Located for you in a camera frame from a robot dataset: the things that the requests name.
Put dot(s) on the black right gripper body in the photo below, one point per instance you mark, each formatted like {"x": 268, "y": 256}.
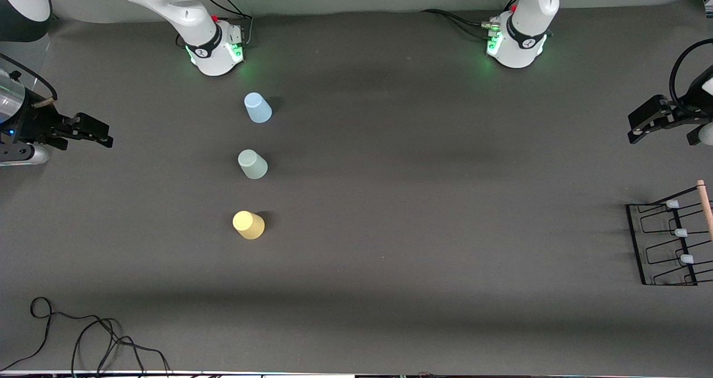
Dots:
{"x": 34, "y": 124}

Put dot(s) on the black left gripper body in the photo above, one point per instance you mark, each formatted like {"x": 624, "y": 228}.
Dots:
{"x": 680, "y": 112}

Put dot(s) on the pale green plastic cup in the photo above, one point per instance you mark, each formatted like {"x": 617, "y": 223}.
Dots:
{"x": 252, "y": 164}

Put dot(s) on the yellow plastic cup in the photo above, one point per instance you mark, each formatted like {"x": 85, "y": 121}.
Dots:
{"x": 248, "y": 225}

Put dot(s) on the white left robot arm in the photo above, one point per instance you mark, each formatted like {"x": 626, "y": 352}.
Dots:
{"x": 523, "y": 38}

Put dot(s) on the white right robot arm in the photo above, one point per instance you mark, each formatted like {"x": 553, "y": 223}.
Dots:
{"x": 189, "y": 10}

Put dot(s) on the light blue plastic cup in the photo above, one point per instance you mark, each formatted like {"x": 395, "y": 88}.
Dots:
{"x": 258, "y": 108}

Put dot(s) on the dark grey table mat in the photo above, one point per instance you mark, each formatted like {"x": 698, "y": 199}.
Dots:
{"x": 445, "y": 283}

